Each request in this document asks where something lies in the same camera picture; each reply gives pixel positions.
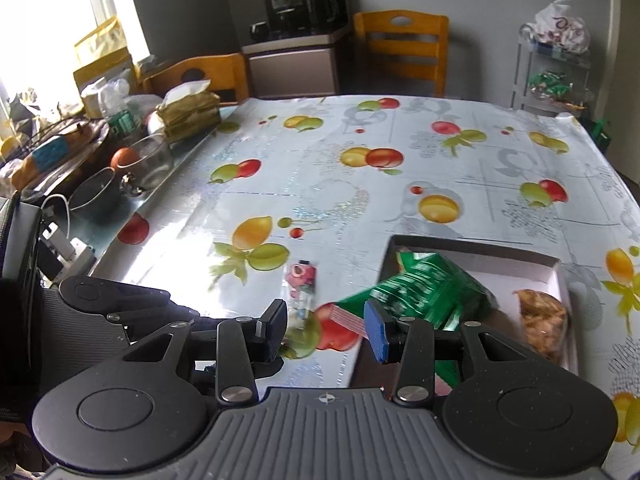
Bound glass mug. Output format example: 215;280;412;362
127;134;173;191

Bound white cardboard box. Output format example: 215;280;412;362
350;234;581;391

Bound clear plastic bag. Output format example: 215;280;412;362
82;77;132;116

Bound green snack bag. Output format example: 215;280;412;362
336;251;501;383

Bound dark grey panel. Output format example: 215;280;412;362
0;192;43;283

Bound fruit print tablecloth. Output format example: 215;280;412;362
92;95;640;480

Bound grey cabinet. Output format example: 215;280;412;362
241;27;353;100

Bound yellow paper bag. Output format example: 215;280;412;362
74;15;133;93

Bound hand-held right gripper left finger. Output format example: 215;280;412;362
122;299;290;406

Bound small pink packet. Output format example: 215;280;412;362
284;260;318;321

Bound white charger with cable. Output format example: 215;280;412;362
40;194;96;276

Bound white printed plastic bag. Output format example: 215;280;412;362
531;0;591;55

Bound small green plastic item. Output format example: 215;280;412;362
590;119;613;153

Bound yellow wooden chair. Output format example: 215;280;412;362
352;10;450;97
142;53;250;106

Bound black coffee machine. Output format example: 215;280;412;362
250;0;351;43

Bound window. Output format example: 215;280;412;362
0;0;151;141

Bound tissue pack olive wrapper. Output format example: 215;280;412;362
156;80;222;143

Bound white wire rack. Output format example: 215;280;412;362
512;22;593;116

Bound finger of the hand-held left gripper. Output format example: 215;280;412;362
254;357;286;380
107;287;202;345

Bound orange fruit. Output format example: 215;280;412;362
111;147;141;170

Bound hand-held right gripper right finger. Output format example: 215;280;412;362
364;299;528;406

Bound black pot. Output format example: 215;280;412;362
67;167;123;216

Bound green packets on rack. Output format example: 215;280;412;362
529;70;573;98

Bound clear bag of brown crackers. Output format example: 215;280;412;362
512;288;571;363

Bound bread loaf in bag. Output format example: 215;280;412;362
10;135;108;188

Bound green label bottle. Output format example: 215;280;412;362
107;110;138;138

